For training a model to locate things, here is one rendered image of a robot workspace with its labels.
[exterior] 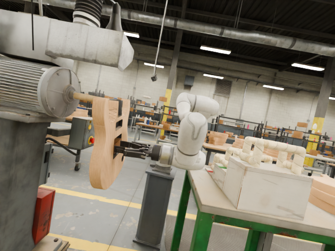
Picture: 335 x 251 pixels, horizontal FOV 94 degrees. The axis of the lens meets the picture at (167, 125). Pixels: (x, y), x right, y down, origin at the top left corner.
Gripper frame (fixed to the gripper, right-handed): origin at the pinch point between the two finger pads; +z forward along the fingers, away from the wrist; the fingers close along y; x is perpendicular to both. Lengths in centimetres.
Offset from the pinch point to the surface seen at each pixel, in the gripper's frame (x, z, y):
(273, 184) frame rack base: 2, -65, -14
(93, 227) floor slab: -116, 34, 58
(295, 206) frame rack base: -5, -76, -15
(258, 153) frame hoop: 12, -58, -12
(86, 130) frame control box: -4.1, 29.5, 24.7
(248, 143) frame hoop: 13, -57, -3
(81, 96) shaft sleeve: 19.2, 23.5, 6.8
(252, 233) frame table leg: -59, -95, 26
